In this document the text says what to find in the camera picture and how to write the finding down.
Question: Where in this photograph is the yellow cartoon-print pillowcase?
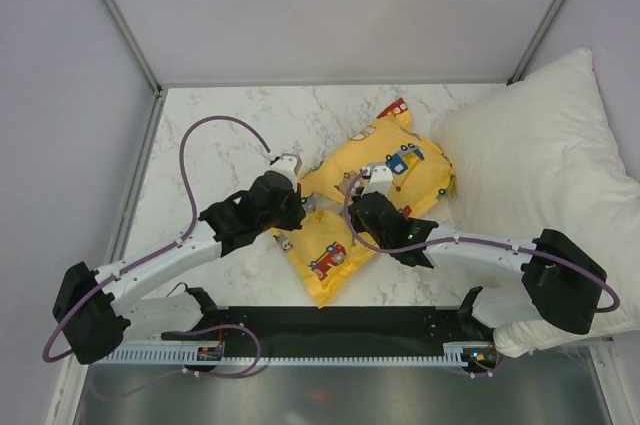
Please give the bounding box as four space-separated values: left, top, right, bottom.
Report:
269 99 459 309

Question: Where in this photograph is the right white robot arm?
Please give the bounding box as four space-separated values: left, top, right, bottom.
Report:
345 192 620 340

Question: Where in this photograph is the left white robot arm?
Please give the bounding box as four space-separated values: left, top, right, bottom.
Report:
43 170 305 365

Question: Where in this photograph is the large white pillow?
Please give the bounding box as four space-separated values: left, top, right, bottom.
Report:
431 48 639 337

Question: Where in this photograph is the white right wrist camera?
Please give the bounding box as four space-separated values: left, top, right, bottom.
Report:
362 162 393 196

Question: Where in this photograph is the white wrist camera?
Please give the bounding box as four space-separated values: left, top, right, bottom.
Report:
269 153 302 182
362 162 393 196

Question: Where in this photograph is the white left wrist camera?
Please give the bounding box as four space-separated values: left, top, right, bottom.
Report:
269 153 302 182

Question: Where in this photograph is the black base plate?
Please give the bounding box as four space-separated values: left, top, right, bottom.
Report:
207 306 491 355

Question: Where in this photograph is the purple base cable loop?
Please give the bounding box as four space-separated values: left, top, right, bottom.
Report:
182 322 263 377

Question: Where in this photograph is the white slotted cable duct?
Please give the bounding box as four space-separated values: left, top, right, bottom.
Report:
98 342 496 367

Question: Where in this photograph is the right aluminium frame post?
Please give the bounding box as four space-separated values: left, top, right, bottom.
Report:
506 0 568 85

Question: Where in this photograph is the aluminium frame post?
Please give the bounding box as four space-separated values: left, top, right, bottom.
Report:
506 0 568 85
98 0 163 97

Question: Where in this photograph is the left aluminium frame post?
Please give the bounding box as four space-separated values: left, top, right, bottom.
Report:
98 0 163 97

